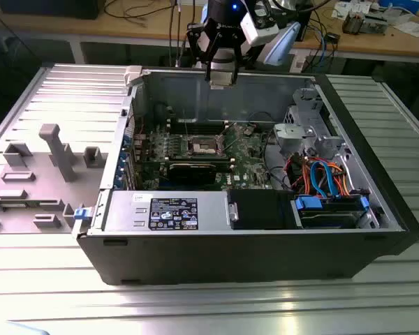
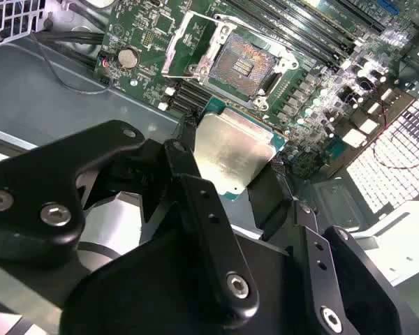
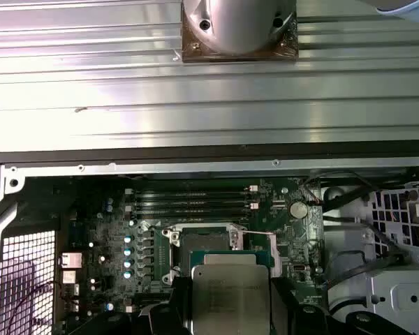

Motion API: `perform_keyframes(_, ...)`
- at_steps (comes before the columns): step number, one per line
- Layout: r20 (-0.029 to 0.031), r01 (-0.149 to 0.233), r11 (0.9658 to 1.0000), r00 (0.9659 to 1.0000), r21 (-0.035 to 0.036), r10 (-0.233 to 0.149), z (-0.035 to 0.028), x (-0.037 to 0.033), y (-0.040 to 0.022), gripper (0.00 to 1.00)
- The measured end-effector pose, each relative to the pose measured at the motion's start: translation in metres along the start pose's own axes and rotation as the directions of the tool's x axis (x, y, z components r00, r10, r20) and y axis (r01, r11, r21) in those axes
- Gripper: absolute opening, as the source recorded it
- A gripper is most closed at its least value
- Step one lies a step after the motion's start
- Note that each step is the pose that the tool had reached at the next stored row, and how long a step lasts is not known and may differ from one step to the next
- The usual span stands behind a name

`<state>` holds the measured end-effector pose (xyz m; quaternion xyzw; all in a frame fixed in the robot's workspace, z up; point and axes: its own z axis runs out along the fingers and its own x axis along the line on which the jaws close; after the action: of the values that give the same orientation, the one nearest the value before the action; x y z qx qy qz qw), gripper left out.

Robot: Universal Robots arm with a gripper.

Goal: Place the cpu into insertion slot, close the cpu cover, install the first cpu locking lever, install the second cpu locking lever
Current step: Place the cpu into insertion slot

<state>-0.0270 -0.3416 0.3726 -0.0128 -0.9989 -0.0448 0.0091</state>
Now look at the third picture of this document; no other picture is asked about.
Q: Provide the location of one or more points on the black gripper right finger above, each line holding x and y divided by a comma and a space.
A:
283, 307

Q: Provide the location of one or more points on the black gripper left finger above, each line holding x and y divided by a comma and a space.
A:
181, 307

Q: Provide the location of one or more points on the silver CPU plate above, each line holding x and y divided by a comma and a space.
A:
230, 300

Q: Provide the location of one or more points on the metal socket cover frame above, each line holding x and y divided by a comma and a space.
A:
274, 254

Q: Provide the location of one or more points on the CPU socket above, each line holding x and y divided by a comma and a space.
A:
202, 240

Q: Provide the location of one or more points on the RAM slot with black clips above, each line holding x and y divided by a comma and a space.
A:
192, 217
192, 200

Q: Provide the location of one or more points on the RAM slot with white clips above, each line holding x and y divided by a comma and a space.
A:
192, 192
192, 209

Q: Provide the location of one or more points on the silver capacitor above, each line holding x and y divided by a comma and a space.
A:
127, 274
128, 239
128, 252
128, 263

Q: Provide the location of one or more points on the green motherboard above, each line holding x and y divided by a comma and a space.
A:
300, 240

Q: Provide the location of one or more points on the round coin battery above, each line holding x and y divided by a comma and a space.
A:
297, 210

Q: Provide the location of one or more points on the white board port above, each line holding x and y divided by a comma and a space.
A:
70, 277

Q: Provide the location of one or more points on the grey metal drive cage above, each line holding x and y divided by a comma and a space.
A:
398, 296

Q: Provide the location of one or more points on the silver metal board port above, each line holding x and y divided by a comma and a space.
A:
71, 260

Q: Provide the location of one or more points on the black PC case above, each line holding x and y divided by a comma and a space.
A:
195, 168

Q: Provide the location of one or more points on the brown square base plate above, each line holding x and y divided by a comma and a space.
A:
195, 53

